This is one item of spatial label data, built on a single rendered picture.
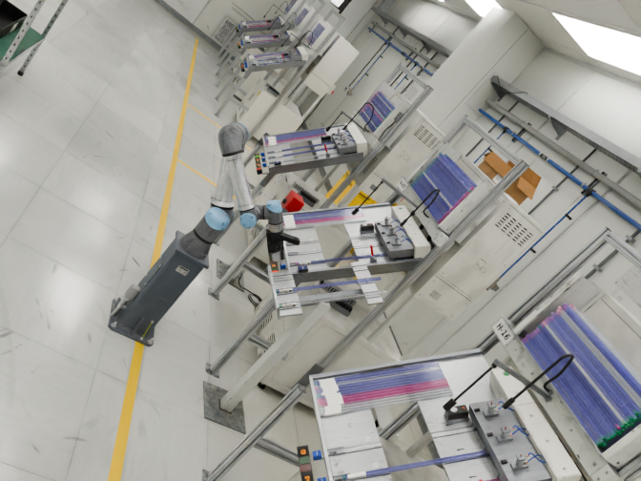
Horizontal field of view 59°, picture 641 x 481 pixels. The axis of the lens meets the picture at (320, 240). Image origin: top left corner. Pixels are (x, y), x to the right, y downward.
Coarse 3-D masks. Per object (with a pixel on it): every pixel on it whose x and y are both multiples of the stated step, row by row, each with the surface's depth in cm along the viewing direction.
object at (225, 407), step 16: (320, 304) 269; (304, 320) 272; (288, 336) 275; (272, 352) 279; (256, 368) 284; (208, 384) 299; (240, 384) 288; (256, 384) 287; (208, 400) 290; (224, 400) 292; (240, 400) 291; (208, 416) 280; (224, 416) 289; (240, 416) 298
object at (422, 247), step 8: (392, 208) 338; (400, 208) 337; (392, 216) 340; (400, 216) 329; (408, 216) 328; (408, 224) 319; (416, 224) 319; (408, 232) 312; (416, 232) 312; (416, 240) 303; (424, 240) 303; (416, 248) 299; (424, 248) 299; (416, 256) 301; (424, 256) 302
